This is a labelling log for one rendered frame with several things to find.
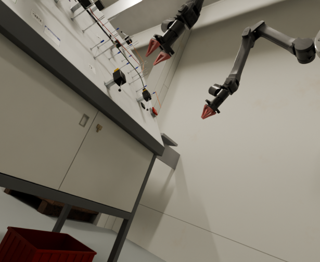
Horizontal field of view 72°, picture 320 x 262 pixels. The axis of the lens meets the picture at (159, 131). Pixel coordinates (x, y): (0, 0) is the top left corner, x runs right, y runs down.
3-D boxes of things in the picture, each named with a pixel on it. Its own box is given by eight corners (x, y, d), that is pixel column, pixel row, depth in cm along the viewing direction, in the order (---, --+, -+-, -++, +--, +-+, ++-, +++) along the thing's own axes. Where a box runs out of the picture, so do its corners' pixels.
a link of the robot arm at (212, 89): (232, 79, 123) (238, 88, 129) (218, 73, 132) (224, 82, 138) (218, 95, 124) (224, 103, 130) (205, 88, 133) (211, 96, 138)
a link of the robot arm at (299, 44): (259, 15, 134) (263, 28, 141) (240, 31, 138) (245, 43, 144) (317, 40, 103) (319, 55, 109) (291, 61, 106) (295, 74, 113)
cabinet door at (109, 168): (132, 213, 133) (154, 154, 146) (59, 191, 91) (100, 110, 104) (129, 211, 135) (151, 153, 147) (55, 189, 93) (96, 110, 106)
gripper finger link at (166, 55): (143, 55, 97) (157, 39, 97) (153, 66, 102) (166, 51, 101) (150, 59, 92) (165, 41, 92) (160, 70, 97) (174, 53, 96)
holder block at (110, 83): (105, 95, 102) (122, 84, 99) (103, 78, 109) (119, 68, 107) (111, 101, 105) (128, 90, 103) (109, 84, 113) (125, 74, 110)
